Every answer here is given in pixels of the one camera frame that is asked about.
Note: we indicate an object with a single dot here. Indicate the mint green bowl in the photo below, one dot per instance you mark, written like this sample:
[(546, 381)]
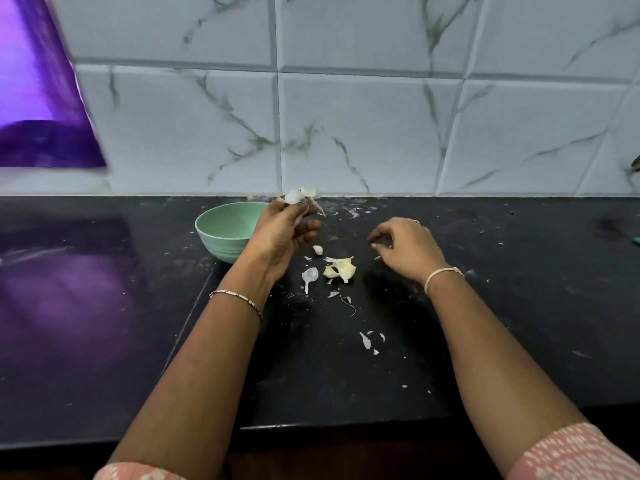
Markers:
[(225, 230)]

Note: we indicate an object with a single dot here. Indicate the purple cloth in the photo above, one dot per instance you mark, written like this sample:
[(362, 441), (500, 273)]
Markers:
[(35, 80)]

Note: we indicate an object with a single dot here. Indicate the pink patterned left sleeve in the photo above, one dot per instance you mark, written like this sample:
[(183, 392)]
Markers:
[(140, 472)]

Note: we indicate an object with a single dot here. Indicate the small peeled garlic clove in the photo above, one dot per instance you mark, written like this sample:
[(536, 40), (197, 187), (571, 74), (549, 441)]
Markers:
[(318, 250)]

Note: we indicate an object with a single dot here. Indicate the person's left forearm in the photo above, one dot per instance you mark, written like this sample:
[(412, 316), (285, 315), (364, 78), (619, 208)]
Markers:
[(190, 385)]

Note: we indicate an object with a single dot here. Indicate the person's left hand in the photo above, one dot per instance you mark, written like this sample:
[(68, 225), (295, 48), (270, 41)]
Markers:
[(275, 240)]

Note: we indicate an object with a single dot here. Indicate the pink patterned right sleeve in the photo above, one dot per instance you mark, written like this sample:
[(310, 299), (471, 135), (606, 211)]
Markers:
[(580, 455)]

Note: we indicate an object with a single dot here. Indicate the person's right hand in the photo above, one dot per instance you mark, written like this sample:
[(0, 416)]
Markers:
[(410, 250)]

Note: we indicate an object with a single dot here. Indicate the pink patterned sleeve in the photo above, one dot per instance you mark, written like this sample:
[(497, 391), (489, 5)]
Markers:
[(140, 472), (580, 455)]

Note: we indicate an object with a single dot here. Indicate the person's right forearm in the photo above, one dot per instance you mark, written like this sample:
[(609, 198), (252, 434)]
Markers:
[(500, 375)]

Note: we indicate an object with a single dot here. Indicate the garlic clove cluster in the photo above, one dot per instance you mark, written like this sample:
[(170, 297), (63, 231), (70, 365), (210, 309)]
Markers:
[(343, 268)]

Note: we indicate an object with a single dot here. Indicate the white garlic bulb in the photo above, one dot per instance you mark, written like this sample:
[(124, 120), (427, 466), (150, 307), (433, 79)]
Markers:
[(298, 195)]

